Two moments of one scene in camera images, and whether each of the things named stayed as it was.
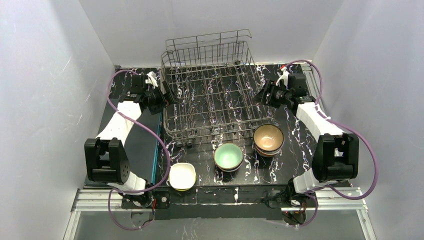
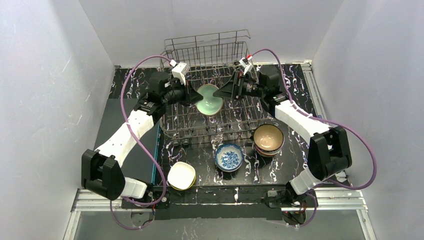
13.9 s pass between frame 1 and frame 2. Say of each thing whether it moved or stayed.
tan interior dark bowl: stayed
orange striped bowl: stayed
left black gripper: moved
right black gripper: moved
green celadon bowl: moved
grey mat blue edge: stayed
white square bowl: stayed
